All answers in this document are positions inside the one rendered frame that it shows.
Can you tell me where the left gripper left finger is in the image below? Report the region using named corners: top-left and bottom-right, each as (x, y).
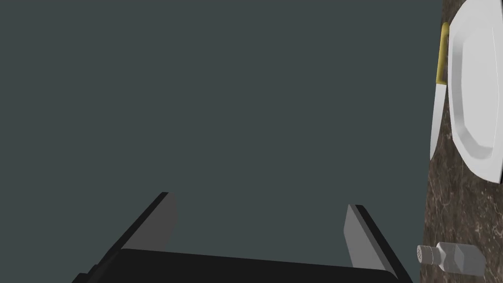
top-left (105, 191), bottom-right (179, 256)

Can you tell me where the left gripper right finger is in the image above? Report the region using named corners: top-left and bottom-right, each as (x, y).
top-left (343, 203), bottom-right (413, 283)

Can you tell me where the grey shaker bottle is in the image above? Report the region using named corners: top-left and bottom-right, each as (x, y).
top-left (416, 241), bottom-right (487, 277)

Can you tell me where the white plate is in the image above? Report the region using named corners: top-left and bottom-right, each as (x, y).
top-left (447, 0), bottom-right (503, 184)

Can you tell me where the knife with yellow handle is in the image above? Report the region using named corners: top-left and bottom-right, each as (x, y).
top-left (429, 22), bottom-right (450, 161)

